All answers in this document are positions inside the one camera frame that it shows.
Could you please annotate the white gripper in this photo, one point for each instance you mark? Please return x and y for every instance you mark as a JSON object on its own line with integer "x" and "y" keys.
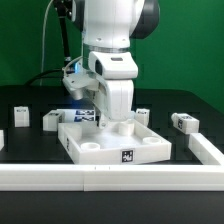
{"x": 113, "y": 99}

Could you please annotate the white square tabletop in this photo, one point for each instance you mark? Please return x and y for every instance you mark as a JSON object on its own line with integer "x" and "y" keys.
{"x": 120, "y": 143}

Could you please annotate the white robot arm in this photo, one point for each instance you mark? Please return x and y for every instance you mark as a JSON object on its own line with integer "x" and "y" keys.
{"x": 107, "y": 27}

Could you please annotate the white tag base sheet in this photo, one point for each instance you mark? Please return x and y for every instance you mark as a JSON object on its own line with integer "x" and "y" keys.
{"x": 79, "y": 115}

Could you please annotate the white L-shaped obstacle fence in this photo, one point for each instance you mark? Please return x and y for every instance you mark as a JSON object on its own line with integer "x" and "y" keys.
{"x": 111, "y": 178}

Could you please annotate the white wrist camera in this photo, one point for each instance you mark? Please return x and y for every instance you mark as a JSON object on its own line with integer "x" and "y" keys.
{"x": 77, "y": 83}

